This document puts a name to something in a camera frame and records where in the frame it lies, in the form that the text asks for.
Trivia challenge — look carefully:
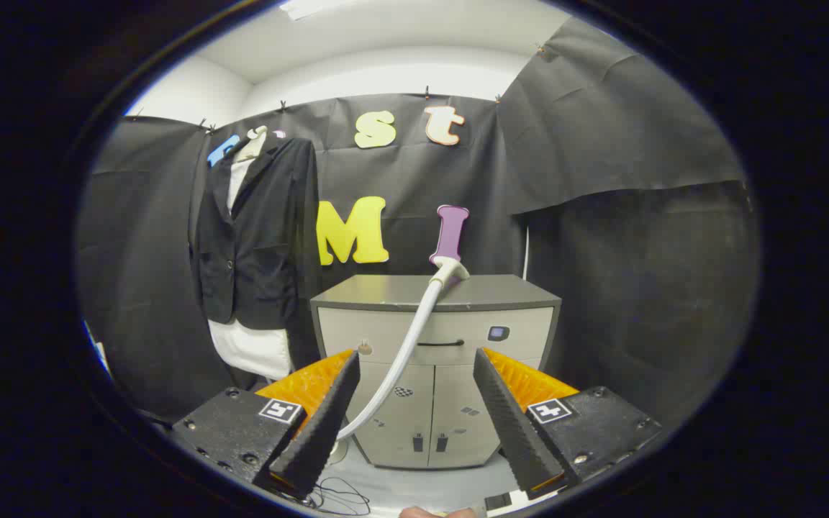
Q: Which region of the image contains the grey cabinet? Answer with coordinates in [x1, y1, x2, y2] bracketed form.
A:
[310, 273, 563, 470]

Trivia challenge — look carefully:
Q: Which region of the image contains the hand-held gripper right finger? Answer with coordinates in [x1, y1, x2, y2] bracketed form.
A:
[472, 347, 663, 501]

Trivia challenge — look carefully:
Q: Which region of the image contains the black suit jacket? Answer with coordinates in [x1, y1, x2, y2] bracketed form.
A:
[190, 135, 323, 332]

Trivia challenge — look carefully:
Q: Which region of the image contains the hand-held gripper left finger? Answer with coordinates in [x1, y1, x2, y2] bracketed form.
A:
[170, 349, 362, 501]

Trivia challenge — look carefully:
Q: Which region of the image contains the ceiling light panel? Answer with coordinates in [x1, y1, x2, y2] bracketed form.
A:
[279, 0, 358, 21]

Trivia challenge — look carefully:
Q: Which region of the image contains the white shirt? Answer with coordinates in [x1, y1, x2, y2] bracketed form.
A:
[207, 133, 293, 381]

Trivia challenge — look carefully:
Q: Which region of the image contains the black backdrop cloth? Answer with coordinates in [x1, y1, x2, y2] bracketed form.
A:
[76, 18, 757, 425]

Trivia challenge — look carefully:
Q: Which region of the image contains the white clothes hanger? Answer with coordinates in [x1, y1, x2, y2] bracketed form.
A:
[237, 126, 270, 163]

